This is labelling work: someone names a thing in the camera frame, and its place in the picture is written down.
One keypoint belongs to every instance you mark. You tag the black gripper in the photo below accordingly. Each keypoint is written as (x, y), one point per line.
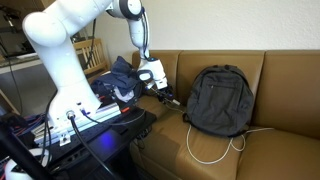
(160, 91)

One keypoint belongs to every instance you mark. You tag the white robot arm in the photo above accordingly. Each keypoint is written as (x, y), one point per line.
(56, 50)

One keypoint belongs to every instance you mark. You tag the tan leather couch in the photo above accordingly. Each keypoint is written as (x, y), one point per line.
(293, 90)

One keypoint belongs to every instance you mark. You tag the orange black clamp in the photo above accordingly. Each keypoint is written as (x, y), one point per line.
(125, 109)

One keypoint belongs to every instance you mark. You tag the cream white cloth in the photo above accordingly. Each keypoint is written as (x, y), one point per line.
(124, 95)

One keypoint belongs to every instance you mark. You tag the grey backpack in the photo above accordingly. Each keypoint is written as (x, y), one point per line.
(220, 100)

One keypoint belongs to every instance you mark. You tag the navy blue garment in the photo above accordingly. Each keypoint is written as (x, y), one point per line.
(125, 75)

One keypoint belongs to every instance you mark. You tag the blue denim jeans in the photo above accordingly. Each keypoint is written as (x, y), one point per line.
(103, 87)

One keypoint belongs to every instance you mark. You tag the black robot cart table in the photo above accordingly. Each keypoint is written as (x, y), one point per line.
(110, 140)

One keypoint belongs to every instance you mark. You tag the wooden slat chair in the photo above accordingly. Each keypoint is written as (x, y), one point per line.
(95, 55)

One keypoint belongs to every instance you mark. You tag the wooden desk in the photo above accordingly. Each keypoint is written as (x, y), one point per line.
(16, 63)

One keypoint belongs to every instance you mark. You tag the black tripod stand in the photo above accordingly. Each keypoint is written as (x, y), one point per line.
(20, 153)

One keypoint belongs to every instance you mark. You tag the white round device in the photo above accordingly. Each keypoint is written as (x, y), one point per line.
(11, 168)

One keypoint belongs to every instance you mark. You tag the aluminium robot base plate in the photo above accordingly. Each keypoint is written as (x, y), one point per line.
(106, 111)

